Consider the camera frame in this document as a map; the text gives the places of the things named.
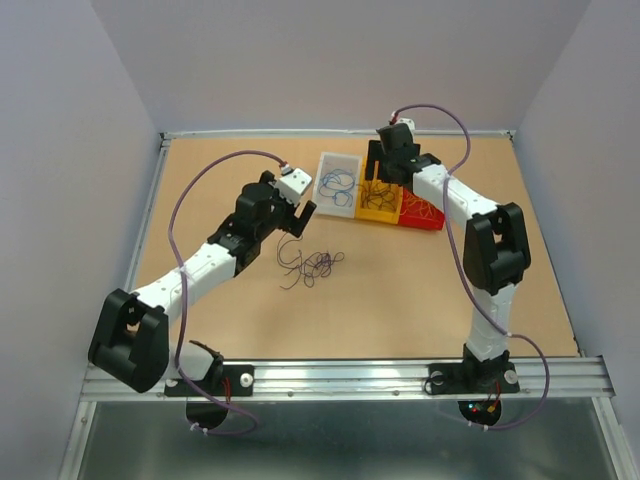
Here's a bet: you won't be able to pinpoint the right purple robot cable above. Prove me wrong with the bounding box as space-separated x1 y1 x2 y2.
392 103 550 432

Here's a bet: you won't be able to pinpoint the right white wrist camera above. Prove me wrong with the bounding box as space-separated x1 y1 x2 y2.
389 112 416 132

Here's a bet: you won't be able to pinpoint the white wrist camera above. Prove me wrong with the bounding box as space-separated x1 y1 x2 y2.
389 112 416 132
275 164 313 206

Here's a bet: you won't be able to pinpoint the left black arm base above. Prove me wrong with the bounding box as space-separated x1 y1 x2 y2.
164 363 255 398

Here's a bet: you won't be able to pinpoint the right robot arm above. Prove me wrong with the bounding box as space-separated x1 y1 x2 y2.
365 123 531 390

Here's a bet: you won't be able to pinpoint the blue thin wire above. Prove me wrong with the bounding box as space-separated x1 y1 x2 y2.
318 162 359 209

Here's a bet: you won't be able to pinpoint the dark purple thin wires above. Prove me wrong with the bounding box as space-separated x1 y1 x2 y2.
360 180 400 214

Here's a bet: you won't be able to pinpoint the thin wire bundle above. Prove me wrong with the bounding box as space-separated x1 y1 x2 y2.
276 234 346 291

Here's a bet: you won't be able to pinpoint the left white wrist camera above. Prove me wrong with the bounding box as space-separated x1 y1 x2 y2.
275 164 313 206

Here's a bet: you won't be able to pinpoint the yellow thin wires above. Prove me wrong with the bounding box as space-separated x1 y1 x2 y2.
402 192 441 224

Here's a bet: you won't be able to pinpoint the white plastic bin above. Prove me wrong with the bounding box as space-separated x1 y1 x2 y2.
312 152 362 219

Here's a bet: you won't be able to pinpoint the red plastic bin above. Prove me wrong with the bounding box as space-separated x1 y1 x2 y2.
398 189 444 231

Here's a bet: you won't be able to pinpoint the yellow plastic bin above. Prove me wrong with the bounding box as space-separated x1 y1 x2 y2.
355 160 403 225

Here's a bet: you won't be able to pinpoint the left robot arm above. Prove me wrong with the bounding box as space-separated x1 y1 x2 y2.
88 167 315 394

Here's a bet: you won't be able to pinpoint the aluminium front rail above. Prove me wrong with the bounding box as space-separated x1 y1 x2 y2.
80 357 615 403

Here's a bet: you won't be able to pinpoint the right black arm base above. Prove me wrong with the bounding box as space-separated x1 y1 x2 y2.
423 345 520 395

